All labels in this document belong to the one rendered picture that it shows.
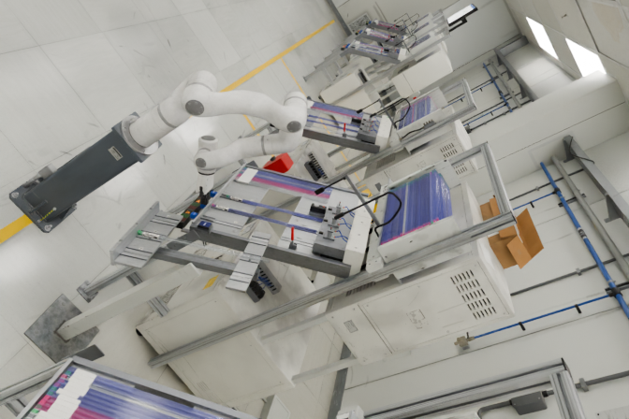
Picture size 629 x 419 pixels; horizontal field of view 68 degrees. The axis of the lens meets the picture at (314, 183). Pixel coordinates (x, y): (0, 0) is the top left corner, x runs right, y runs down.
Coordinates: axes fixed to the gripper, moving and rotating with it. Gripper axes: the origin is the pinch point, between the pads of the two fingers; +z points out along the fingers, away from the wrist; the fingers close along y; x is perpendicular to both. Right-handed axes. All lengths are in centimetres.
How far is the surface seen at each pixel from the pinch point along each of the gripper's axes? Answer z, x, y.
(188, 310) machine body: 49, 4, 21
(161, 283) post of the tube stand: 11, 4, 49
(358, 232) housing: -6, 73, 3
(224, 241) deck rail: 4.8, 18.5, 20.9
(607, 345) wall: 63, 226, -54
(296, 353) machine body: 74, 56, 4
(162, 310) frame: 50, -7, 25
